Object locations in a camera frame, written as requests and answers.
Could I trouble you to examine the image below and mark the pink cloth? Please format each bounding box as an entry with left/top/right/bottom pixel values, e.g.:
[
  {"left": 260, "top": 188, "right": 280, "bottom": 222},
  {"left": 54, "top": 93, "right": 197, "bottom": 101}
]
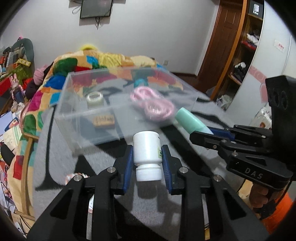
[{"left": 33, "top": 66, "right": 48, "bottom": 84}]

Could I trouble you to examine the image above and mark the wooden shelf with clothes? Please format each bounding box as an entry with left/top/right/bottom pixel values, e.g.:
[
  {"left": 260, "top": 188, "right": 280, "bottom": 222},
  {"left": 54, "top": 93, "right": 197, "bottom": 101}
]
[{"left": 228, "top": 0, "right": 264, "bottom": 87}]

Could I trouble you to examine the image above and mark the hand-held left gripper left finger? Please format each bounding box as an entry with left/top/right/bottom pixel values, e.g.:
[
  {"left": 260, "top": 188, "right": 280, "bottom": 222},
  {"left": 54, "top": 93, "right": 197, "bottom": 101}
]
[{"left": 27, "top": 145, "right": 134, "bottom": 241}]

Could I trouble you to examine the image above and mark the pink striped round object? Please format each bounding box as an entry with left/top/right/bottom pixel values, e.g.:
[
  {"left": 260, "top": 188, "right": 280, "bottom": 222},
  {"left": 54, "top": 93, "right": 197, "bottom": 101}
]
[{"left": 64, "top": 172, "right": 90, "bottom": 186}]

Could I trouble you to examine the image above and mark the white plastic bag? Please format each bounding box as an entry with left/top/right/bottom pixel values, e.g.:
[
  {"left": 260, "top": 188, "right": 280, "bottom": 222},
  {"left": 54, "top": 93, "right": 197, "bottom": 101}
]
[
  {"left": 251, "top": 106, "right": 273, "bottom": 129},
  {"left": 216, "top": 95, "right": 232, "bottom": 110}
]

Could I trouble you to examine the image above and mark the wall-mounted screen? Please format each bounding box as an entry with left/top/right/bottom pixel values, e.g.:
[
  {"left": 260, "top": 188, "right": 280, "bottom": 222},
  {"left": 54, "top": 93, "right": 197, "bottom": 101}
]
[{"left": 80, "top": 0, "right": 114, "bottom": 19}]

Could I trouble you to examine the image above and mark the person's right forearm orange sleeve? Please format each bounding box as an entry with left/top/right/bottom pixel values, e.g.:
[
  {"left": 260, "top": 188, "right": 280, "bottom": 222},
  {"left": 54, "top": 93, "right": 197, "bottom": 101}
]
[{"left": 261, "top": 192, "right": 296, "bottom": 235}]

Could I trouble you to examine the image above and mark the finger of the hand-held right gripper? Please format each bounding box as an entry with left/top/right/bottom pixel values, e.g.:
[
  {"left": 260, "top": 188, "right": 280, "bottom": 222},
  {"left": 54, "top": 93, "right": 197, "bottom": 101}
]
[
  {"left": 189, "top": 131, "right": 271, "bottom": 161},
  {"left": 208, "top": 124, "right": 274, "bottom": 147}
]

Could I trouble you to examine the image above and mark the teal tube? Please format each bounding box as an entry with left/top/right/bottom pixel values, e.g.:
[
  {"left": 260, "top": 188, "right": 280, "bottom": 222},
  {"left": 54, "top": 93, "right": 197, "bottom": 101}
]
[{"left": 175, "top": 108, "right": 213, "bottom": 135}]

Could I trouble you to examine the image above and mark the white wardrobe door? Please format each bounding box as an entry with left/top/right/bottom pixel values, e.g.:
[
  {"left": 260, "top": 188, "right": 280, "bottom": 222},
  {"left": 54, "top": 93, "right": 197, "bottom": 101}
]
[{"left": 228, "top": 2, "right": 296, "bottom": 130}]

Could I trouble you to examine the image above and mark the pink coiled cable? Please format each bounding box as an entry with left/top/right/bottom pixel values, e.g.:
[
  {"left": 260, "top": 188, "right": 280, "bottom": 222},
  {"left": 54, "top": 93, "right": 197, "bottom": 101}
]
[
  {"left": 130, "top": 87, "right": 160, "bottom": 105},
  {"left": 143, "top": 99, "right": 175, "bottom": 122}
]

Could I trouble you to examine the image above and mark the white plastic bottle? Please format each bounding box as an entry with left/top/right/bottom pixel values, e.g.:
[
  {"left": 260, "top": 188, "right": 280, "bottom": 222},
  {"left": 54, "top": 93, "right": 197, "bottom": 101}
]
[{"left": 133, "top": 131, "right": 162, "bottom": 182}]

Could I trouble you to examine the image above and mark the wooden bed frame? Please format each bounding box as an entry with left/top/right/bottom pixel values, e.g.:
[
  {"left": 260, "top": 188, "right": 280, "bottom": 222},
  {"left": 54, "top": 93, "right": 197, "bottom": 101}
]
[{"left": 21, "top": 134, "right": 39, "bottom": 217}]

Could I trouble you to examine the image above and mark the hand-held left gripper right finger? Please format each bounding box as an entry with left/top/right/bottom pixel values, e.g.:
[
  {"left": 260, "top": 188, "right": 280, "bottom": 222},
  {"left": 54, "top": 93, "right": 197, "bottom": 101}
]
[{"left": 161, "top": 145, "right": 270, "bottom": 241}]

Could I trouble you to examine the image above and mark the colourful patchwork quilt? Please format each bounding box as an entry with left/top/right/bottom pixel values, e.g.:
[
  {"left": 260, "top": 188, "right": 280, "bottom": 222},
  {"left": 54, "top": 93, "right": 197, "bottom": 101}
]
[{"left": 13, "top": 44, "right": 185, "bottom": 186}]

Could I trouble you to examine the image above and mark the clear tape roll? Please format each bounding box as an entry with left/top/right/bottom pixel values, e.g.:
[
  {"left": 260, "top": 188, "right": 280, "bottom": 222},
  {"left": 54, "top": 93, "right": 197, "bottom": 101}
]
[{"left": 86, "top": 91, "right": 104, "bottom": 108}]

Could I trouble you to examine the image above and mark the person's right hand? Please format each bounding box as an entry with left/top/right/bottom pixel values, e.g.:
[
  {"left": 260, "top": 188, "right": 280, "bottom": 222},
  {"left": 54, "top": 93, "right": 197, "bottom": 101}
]
[{"left": 251, "top": 184, "right": 270, "bottom": 205}]

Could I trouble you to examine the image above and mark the rabbit figurine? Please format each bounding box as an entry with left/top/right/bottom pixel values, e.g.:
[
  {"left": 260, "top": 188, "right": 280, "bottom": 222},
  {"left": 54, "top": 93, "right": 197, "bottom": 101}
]
[{"left": 10, "top": 74, "right": 25, "bottom": 103}]

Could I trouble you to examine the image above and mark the brown wooden block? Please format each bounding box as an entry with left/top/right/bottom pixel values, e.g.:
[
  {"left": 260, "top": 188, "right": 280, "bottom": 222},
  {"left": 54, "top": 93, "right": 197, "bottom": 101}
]
[{"left": 93, "top": 114, "right": 115, "bottom": 128}]

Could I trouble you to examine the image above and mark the clear plastic box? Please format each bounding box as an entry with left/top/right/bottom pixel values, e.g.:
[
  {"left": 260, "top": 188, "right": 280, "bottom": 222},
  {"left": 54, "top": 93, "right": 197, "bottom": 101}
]
[{"left": 54, "top": 67, "right": 200, "bottom": 156}]

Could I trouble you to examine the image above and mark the brown wooden door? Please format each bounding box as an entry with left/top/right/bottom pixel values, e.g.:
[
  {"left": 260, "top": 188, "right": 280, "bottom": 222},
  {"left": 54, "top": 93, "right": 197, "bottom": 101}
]
[{"left": 197, "top": 0, "right": 247, "bottom": 94}]

